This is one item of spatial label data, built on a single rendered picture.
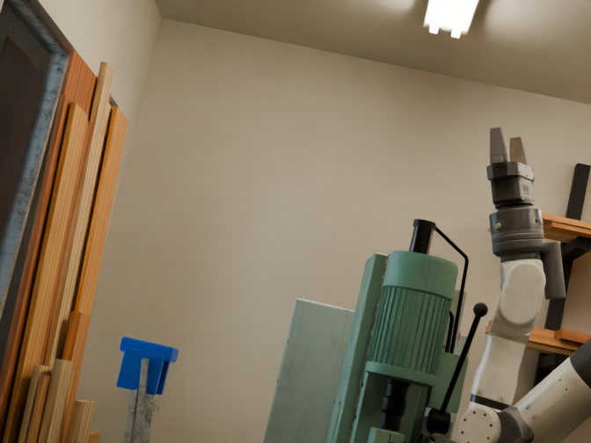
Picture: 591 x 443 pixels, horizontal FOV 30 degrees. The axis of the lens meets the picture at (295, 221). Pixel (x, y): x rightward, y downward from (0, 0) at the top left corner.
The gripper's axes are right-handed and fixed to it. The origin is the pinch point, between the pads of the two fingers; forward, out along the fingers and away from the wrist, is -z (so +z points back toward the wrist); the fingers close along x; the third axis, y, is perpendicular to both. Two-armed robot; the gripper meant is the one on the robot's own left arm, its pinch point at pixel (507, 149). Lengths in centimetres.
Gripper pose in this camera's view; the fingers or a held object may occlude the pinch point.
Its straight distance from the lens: 194.2
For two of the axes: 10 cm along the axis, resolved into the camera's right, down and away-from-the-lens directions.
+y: 8.7, -1.4, -4.7
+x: 4.8, 0.9, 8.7
